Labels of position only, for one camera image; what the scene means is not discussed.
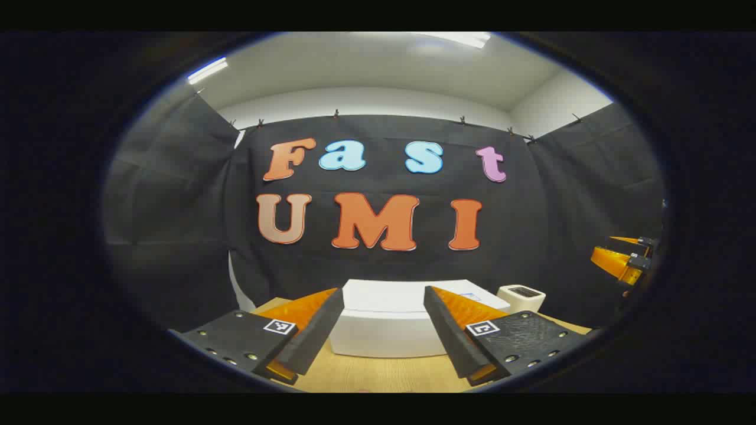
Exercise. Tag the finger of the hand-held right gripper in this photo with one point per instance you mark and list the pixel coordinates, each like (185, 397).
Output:
(614, 262)
(629, 245)

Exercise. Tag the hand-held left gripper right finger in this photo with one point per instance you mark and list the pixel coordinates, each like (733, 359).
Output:
(446, 336)

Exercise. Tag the ceiling light panel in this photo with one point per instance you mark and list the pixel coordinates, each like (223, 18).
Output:
(207, 71)
(455, 39)

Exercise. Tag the white toaster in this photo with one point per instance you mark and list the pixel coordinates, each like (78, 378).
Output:
(520, 300)

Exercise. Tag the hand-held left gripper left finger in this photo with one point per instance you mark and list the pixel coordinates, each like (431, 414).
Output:
(319, 336)

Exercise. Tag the white microwave oven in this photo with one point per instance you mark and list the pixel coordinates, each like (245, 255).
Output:
(390, 319)

